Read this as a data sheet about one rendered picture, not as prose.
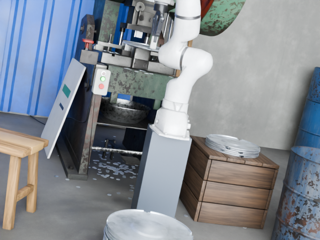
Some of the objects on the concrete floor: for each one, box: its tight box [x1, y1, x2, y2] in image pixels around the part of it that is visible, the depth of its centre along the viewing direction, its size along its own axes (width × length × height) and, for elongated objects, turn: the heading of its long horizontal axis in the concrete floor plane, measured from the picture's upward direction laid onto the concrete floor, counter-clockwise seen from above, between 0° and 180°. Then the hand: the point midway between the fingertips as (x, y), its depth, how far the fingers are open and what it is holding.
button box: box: [30, 68, 110, 125], centre depth 313 cm, size 145×25×62 cm, turn 150°
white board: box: [41, 58, 86, 159], centre depth 303 cm, size 14×50×59 cm, turn 150°
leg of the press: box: [55, 14, 107, 181], centre depth 291 cm, size 92×12×90 cm, turn 150°
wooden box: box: [179, 135, 280, 230], centre depth 252 cm, size 40×38×35 cm
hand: (154, 42), depth 249 cm, fingers closed
